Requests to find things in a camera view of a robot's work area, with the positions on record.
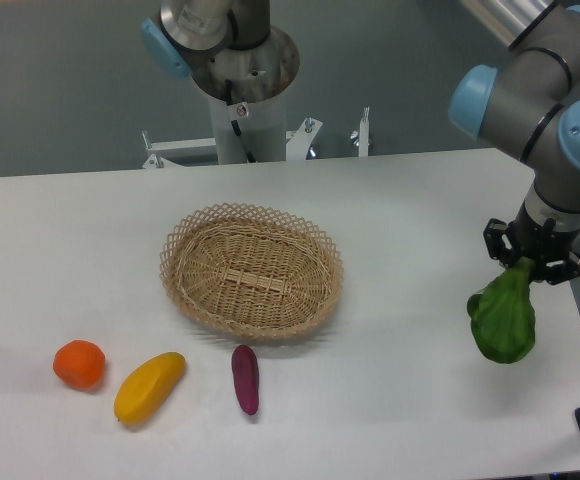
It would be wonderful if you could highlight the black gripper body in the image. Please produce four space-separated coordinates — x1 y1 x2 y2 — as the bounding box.
513 207 578 268

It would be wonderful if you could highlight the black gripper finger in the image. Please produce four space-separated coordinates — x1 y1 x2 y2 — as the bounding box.
483 218 518 268
532 250 580 285

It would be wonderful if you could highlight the green bok choy vegetable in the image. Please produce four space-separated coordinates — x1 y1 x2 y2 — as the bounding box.
466 257 536 364

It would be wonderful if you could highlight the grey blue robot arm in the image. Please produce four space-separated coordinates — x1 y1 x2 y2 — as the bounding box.
140 1 580 285

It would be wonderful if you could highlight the woven wicker basket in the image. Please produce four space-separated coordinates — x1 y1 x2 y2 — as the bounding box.
160 203 344 342

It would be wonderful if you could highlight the purple sweet potato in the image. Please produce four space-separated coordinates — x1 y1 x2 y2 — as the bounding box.
231 345 259 416

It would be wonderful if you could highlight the yellow mango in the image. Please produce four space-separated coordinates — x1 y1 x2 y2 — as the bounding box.
113 352 186 426

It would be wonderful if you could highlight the orange fruit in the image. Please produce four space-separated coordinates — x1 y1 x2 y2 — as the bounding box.
53 340 106 390

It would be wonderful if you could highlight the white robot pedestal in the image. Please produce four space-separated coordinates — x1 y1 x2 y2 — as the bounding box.
192 26 300 136

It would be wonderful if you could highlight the black base cable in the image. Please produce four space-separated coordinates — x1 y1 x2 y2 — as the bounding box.
223 78 260 164

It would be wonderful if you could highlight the white metal frame bracket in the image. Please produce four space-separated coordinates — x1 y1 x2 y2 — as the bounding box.
140 105 374 169

